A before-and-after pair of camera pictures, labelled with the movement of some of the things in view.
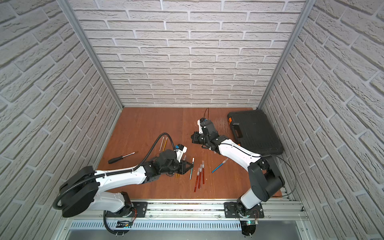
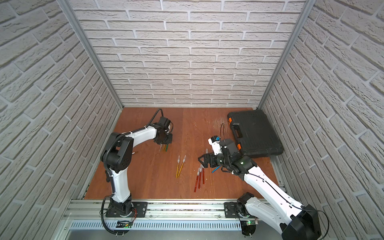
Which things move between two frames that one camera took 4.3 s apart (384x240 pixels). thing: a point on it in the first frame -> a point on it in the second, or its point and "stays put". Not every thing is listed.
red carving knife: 198,172 stays put
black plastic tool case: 253,130 stays put
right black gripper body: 200,139 -> 216,161
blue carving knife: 220,165 stays put
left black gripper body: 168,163 -> 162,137
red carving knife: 199,178 stays put
